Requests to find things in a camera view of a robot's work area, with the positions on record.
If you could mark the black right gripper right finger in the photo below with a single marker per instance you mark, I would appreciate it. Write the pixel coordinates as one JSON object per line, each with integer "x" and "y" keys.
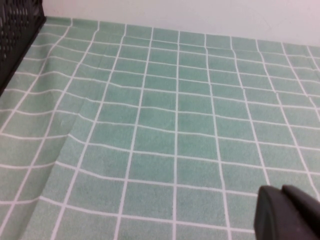
{"x": 307, "y": 205}

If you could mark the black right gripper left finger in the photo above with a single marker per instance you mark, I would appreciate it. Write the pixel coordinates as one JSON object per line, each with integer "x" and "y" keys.
{"x": 270, "y": 220}

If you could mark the black mesh book holder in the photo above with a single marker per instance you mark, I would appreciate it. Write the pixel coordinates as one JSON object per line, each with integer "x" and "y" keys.
{"x": 15, "y": 37}

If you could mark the green white checkered tablecloth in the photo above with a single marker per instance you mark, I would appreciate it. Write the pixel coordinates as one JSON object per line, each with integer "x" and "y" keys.
{"x": 162, "y": 112}

